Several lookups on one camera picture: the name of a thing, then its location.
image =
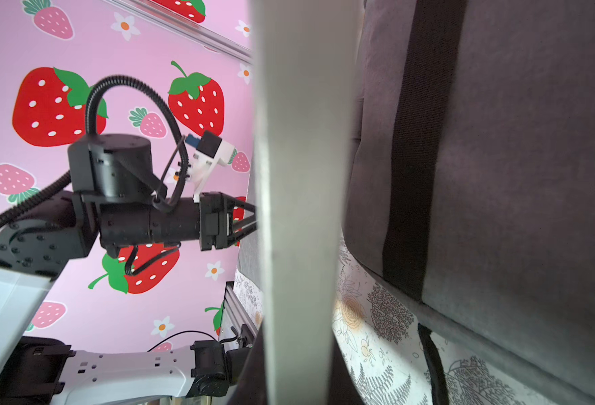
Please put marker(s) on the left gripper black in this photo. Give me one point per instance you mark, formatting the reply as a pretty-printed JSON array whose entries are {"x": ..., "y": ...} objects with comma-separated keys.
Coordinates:
[{"x": 209, "y": 221}]

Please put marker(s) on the grey zippered laptop sleeve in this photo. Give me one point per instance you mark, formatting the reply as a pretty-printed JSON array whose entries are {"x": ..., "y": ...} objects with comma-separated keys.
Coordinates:
[{"x": 253, "y": 387}]

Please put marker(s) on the silver laptop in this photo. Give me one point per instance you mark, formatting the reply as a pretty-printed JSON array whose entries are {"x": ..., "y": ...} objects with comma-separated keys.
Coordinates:
[{"x": 304, "y": 56}]

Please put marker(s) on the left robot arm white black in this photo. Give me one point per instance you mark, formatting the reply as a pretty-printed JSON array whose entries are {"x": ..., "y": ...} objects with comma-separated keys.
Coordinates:
[{"x": 110, "y": 195}]

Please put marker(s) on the aluminium frame rail front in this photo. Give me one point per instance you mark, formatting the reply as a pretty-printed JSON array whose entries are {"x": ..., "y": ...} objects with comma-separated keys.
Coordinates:
[{"x": 239, "y": 309}]

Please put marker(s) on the left rear aluminium post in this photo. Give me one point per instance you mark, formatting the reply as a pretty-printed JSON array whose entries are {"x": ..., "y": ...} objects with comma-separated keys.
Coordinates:
[{"x": 167, "y": 19}]

